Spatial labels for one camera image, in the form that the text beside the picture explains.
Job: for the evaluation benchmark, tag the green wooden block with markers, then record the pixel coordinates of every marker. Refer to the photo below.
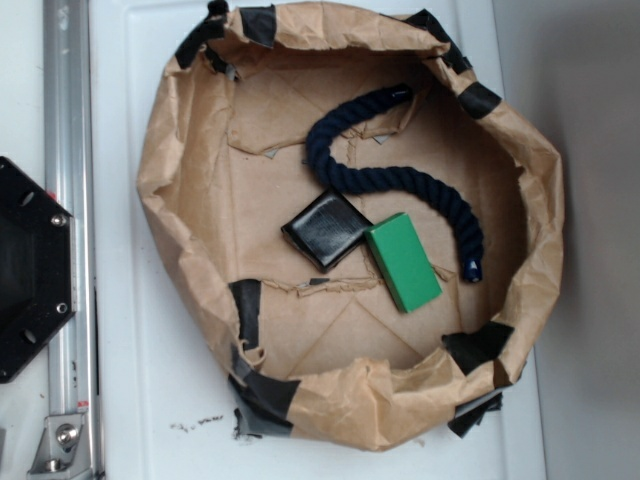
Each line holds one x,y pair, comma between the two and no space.
403,262

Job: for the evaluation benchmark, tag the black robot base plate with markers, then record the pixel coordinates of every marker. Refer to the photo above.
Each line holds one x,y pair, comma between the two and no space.
36,269

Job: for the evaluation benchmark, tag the aluminium extrusion rail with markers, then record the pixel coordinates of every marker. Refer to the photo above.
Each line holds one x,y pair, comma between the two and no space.
73,366

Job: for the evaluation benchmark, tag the black box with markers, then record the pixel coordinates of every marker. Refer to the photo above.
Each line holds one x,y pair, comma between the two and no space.
327,230

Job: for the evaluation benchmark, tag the brown paper-lined bin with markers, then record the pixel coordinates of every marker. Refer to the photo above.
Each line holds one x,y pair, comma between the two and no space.
260,111

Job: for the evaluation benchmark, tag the metal corner bracket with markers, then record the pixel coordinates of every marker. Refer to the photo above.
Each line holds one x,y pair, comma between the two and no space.
63,451

